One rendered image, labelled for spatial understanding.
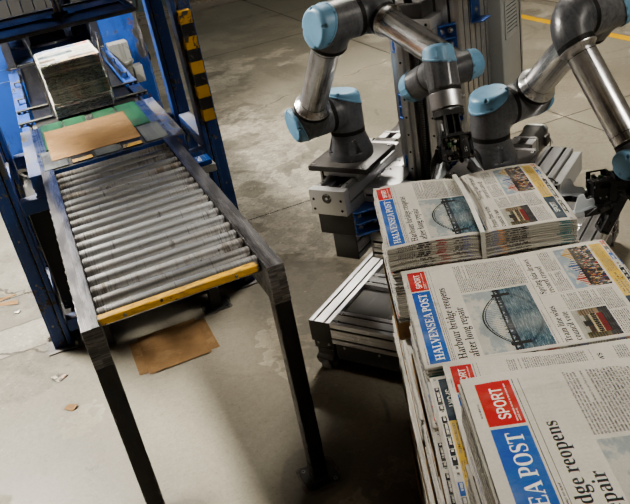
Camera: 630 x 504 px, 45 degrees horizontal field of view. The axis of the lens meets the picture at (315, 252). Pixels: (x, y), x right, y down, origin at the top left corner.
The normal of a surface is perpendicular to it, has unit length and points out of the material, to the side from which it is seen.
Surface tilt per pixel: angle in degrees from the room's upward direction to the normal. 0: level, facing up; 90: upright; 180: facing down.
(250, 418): 0
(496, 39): 90
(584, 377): 1
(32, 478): 0
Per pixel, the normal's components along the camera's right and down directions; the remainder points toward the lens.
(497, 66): -0.50, 0.48
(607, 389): -0.15, -0.88
